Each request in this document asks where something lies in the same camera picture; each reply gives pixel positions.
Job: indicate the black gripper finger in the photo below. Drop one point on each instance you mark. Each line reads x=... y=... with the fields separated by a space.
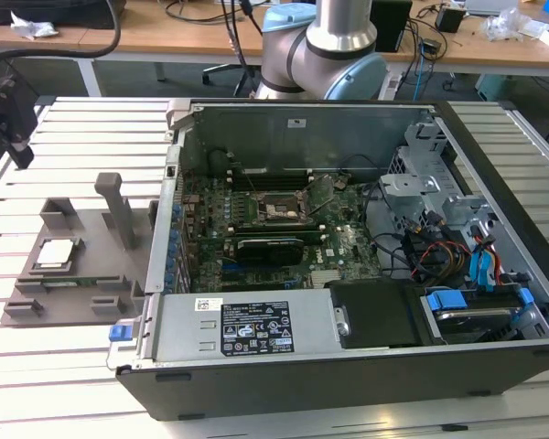
x=22 y=119

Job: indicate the silver CPU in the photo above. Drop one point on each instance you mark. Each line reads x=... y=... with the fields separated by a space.
x=55 y=251

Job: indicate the CPU socket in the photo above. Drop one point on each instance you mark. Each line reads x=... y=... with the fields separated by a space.
x=281 y=211

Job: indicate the crumpled white paper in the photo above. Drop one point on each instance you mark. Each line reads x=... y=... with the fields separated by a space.
x=32 y=27

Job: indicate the large black box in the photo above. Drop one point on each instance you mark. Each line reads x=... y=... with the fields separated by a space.
x=50 y=13

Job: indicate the green RAM stick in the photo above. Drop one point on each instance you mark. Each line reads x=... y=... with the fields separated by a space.
x=68 y=282

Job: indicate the grey parts rack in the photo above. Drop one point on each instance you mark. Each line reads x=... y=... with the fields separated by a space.
x=96 y=274

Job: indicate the black chair base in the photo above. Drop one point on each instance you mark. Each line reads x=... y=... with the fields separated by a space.
x=229 y=67

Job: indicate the blue case latch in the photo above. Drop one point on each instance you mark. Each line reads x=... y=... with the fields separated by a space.
x=119 y=333

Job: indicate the grey power supply unit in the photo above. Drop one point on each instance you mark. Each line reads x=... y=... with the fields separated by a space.
x=187 y=329

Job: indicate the black graphics card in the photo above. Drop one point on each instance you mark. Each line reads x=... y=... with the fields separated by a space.
x=270 y=251

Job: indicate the round coin cell battery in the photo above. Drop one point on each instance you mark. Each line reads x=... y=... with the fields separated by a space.
x=341 y=182

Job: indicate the silver finned heat sink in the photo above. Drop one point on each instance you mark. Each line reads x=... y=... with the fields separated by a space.
x=326 y=278

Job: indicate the green motherboard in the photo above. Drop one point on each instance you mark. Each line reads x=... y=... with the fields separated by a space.
x=352 y=247

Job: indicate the white power strip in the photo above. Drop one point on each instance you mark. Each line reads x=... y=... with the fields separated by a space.
x=390 y=89

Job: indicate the tall black box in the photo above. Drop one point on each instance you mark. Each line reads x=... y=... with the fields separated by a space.
x=393 y=23

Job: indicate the silver metal drive cage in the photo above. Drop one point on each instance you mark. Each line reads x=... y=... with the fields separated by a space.
x=423 y=142

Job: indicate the black plastic shroud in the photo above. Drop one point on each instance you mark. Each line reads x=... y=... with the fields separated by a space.
x=375 y=315

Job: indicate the black power adapter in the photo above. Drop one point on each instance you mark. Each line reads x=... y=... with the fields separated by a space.
x=431 y=46

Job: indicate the black PC case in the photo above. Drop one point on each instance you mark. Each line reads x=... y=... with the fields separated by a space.
x=347 y=388

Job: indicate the small black box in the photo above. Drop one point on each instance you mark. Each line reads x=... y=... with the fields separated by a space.
x=449 y=20

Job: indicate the pale teal box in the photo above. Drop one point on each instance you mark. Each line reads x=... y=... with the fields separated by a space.
x=494 y=87

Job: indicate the silver laptop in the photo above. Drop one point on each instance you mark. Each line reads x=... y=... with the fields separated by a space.
x=489 y=5

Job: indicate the clear plastic bag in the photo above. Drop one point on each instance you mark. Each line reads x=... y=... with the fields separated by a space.
x=503 y=25

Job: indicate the hard disk with blue carrier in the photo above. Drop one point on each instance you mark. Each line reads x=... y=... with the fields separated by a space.
x=476 y=322

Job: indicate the wooden desk white frame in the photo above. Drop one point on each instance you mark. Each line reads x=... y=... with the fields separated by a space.
x=164 y=41
x=485 y=52

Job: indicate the silver cage bracket plate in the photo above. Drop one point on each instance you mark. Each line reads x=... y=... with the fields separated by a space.
x=407 y=185

